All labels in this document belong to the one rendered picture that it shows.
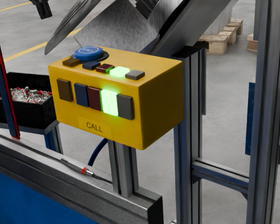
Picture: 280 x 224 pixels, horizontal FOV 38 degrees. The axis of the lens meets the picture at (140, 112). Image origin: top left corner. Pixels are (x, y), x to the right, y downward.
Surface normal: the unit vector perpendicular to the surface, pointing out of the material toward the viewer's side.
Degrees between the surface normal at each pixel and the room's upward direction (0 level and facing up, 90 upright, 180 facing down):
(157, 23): 100
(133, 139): 90
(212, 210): 0
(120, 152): 90
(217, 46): 90
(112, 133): 90
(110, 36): 55
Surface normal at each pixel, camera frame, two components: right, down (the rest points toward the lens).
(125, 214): -0.61, 0.39
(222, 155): -0.07, -0.89
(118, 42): -0.06, -0.15
